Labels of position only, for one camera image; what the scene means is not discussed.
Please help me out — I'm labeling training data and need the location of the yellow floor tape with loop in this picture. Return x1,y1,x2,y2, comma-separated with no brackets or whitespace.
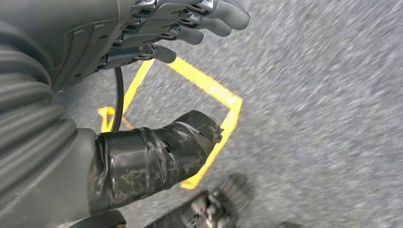
97,57,244,190

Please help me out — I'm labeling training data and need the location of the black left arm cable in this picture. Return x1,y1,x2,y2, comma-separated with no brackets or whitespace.
110,66,125,133

